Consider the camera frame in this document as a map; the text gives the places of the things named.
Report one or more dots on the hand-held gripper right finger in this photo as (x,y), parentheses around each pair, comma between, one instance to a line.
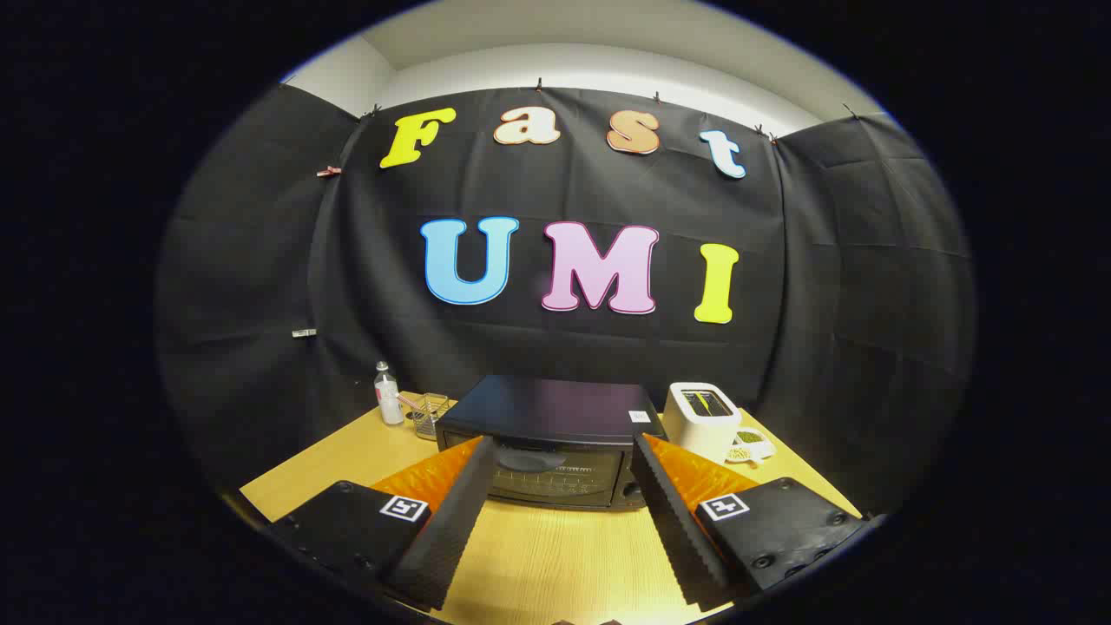
(673,521)

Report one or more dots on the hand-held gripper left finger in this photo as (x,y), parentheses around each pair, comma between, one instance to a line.
(451,521)

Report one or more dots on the black toaster oven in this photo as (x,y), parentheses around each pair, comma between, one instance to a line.
(538,404)

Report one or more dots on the white pop-up toaster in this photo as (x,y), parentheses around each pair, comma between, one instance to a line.
(694,434)

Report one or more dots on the white divided dish with beans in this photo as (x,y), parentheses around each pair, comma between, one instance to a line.
(752,448)

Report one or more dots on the pink striped stick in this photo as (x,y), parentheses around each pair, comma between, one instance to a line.
(410,400)

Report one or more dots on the clear plastic bottle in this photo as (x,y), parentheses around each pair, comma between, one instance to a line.
(388,404)

